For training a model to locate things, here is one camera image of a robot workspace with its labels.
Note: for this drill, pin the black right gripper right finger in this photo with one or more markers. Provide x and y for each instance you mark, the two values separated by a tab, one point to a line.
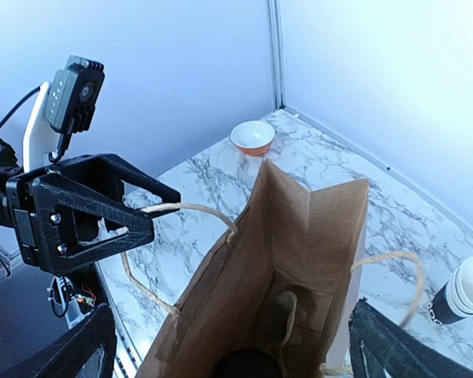
380	348

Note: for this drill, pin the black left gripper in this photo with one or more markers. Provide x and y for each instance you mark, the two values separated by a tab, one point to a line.
67	221

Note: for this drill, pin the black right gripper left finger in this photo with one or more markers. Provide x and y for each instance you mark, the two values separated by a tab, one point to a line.
94	336

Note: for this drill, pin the brown paper bag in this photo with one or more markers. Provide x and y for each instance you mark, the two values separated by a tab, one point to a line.
284	281

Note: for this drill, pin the black takeout coffee cup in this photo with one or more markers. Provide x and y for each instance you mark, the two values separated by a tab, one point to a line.
247	363

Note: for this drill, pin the stack of black paper cups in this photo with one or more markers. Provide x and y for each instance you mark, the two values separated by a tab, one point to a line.
454	301

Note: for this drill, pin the orange white bowl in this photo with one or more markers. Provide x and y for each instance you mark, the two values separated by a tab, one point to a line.
253	138

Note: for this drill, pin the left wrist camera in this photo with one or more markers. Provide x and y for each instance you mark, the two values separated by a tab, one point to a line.
63	107

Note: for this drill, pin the aluminium frame post left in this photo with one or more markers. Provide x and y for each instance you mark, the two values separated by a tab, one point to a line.
277	53

